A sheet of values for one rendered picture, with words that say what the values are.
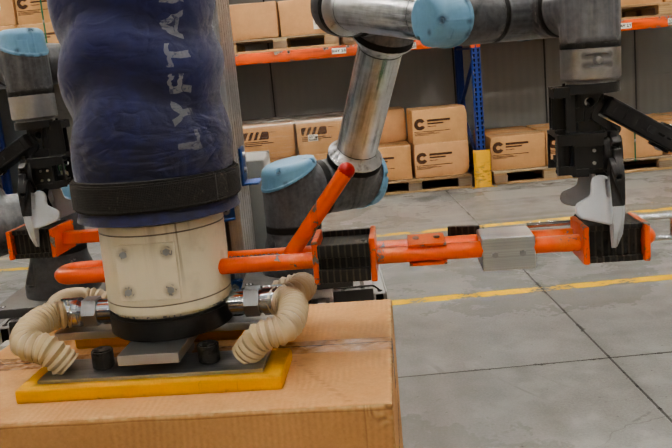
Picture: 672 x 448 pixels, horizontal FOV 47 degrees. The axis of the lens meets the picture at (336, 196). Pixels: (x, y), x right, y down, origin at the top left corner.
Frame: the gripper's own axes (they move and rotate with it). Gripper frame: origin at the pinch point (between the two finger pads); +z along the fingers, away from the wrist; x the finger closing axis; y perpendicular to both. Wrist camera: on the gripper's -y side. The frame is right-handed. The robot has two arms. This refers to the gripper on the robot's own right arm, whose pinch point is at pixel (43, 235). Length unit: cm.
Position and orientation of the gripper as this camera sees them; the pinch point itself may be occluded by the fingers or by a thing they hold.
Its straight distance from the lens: 145.8
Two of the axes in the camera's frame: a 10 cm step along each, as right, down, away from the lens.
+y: 9.9, -0.9, -0.8
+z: 1.1, 9.8, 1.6
